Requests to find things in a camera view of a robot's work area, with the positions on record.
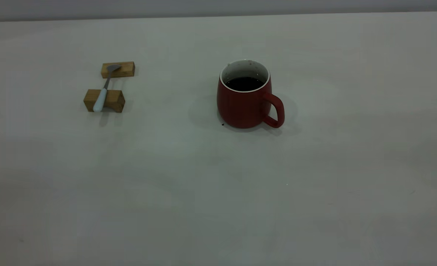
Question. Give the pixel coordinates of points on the notched wooden rest block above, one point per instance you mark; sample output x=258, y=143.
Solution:
x=113, y=99

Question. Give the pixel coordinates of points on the dark coffee liquid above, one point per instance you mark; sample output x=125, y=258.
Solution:
x=244, y=84

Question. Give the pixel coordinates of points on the red ceramic mug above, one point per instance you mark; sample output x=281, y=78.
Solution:
x=240, y=109

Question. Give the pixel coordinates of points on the flat wooden rest block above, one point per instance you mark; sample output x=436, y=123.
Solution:
x=124, y=70

